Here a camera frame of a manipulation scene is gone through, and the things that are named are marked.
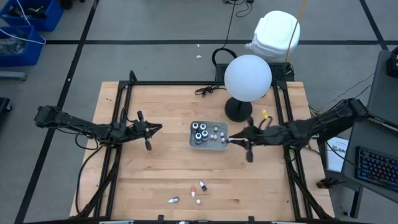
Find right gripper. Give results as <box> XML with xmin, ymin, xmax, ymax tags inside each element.
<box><xmin>229</xmin><ymin>117</ymin><xmax>282</xmax><ymax>162</ymax></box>

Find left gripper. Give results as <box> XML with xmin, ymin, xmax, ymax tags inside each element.
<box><xmin>132</xmin><ymin>111</ymin><xmax>163</xmax><ymax>152</ymax></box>

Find grey plastic bin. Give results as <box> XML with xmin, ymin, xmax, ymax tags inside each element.
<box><xmin>188</xmin><ymin>120</ymin><xmax>230</xmax><ymax>152</ymax></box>

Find white globe table lamp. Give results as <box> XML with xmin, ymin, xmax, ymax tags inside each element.
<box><xmin>223</xmin><ymin>54</ymin><xmax>273</xmax><ymax>123</ymax></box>

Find black table clamp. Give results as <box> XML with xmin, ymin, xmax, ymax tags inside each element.
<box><xmin>316</xmin><ymin>177</ymin><xmax>346</xmax><ymax>190</ymax></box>

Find white paper sign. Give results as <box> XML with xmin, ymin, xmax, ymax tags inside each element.
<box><xmin>325</xmin><ymin>136</ymin><xmax>351</xmax><ymax>174</ymax></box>

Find white plastic bucket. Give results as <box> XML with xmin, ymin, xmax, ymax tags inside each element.
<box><xmin>244</xmin><ymin>10</ymin><xmax>301</xmax><ymax>62</ymax></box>

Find dark grey desk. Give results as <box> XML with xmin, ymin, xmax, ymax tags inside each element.
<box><xmin>340</xmin><ymin>114</ymin><xmax>398</xmax><ymax>205</ymax></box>

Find black backlit keyboard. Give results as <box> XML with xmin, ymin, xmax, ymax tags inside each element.
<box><xmin>355</xmin><ymin>146</ymin><xmax>398</xmax><ymax>193</ymax></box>

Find grey flat panel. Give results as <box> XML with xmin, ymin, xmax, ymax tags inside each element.
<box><xmin>366</xmin><ymin>49</ymin><xmax>398</xmax><ymax>127</ymax></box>

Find blue plastic storage bin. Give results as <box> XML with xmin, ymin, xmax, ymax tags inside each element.
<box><xmin>0</xmin><ymin>24</ymin><xmax>46</xmax><ymax>68</ymax></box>
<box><xmin>0</xmin><ymin>0</ymin><xmax>65</xmax><ymax>32</ymax></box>

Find grey metal floor bar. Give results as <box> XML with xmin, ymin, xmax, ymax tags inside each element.
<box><xmin>0</xmin><ymin>70</ymin><xmax>27</xmax><ymax>82</ymax></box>

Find black floor equipment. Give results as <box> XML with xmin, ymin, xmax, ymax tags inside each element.
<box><xmin>0</xmin><ymin>97</ymin><xmax>13</xmax><ymax>114</ymax></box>

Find small black device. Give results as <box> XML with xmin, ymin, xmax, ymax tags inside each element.
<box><xmin>386</xmin><ymin>46</ymin><xmax>398</xmax><ymax>78</ymax></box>

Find black lamp cable bundle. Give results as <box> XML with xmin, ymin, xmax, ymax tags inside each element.
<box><xmin>195</xmin><ymin>85</ymin><xmax>228</xmax><ymax>98</ymax></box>

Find black aluminium frame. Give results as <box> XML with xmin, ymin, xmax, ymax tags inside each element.
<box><xmin>70</xmin><ymin>70</ymin><xmax>336</xmax><ymax>220</ymax></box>

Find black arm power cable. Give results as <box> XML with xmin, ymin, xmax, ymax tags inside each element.
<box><xmin>74</xmin><ymin>144</ymin><xmax>105</xmax><ymax>216</ymax></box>

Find black floor cable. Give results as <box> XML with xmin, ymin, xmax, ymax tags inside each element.
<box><xmin>211</xmin><ymin>0</ymin><xmax>239</xmax><ymax>67</ymax></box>

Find yellow hanging cable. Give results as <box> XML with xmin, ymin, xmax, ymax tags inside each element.
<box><xmin>285</xmin><ymin>0</ymin><xmax>308</xmax><ymax>63</ymax></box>

